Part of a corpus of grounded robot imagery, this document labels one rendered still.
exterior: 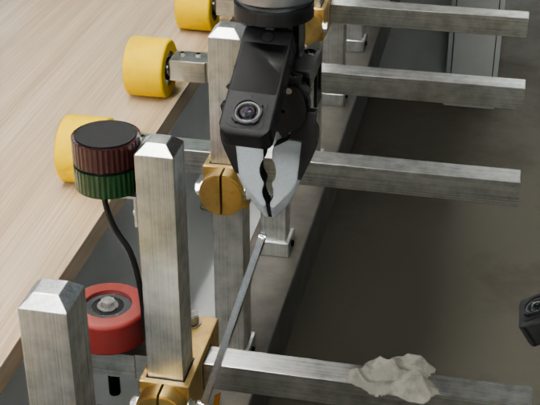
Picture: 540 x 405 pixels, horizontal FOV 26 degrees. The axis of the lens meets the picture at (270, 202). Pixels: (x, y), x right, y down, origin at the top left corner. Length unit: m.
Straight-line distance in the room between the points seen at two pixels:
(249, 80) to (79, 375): 0.32
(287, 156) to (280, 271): 0.52
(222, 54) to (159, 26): 0.63
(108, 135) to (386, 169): 0.38
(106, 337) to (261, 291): 0.44
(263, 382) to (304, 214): 0.60
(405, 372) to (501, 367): 1.48
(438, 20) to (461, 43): 1.91
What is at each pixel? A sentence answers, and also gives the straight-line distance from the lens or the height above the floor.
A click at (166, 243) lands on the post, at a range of 1.03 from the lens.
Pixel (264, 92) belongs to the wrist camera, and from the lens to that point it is 1.00.
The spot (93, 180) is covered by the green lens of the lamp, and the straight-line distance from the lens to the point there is 1.01.
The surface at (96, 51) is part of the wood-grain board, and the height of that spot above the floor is 0.90.
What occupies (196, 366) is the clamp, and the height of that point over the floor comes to 0.87.
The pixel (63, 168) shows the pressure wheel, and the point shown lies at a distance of 1.36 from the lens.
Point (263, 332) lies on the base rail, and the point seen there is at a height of 0.70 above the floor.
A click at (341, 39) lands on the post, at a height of 0.82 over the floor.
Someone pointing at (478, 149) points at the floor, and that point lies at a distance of 3.48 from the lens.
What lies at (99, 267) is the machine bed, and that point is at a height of 0.74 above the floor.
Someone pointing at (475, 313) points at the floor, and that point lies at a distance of 2.76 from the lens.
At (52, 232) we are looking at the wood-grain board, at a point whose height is 0.90.
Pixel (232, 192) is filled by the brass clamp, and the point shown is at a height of 0.95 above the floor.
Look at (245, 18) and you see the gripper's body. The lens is 1.02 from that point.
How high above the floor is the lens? 1.56
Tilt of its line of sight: 30 degrees down
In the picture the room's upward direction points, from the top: straight up
